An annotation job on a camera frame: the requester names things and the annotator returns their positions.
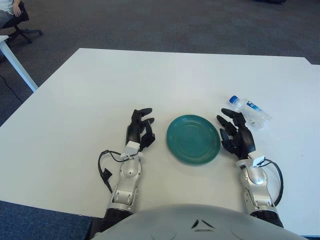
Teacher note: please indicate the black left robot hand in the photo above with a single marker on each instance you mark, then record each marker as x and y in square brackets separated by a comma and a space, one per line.
[136, 130]

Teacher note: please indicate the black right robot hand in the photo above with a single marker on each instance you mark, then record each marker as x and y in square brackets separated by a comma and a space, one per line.
[243, 140]

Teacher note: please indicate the clear plastic water bottle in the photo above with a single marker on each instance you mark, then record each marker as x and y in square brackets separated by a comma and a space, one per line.
[257, 115]

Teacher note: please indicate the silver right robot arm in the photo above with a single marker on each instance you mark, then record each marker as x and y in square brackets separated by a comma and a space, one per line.
[257, 180]

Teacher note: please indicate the green ribbed plate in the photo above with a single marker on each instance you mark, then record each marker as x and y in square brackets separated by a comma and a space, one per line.
[193, 140]

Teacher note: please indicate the grey robot torso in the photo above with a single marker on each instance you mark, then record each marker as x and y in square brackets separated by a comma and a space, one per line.
[175, 222]

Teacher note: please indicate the white desk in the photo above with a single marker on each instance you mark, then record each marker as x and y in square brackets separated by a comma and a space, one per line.
[17, 67]

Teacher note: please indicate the black office chair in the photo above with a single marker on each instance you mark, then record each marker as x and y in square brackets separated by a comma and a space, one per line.
[25, 32]

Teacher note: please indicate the seated person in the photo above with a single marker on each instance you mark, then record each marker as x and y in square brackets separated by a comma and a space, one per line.
[5, 17]

